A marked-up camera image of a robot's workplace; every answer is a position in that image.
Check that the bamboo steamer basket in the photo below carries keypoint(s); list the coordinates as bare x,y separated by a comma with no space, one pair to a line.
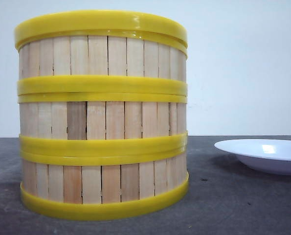
74,66
147,196
101,133

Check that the woven bamboo steamer lid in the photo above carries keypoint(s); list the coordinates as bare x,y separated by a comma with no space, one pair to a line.
128,24

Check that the white plate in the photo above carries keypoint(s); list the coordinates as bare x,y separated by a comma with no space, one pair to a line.
270,156

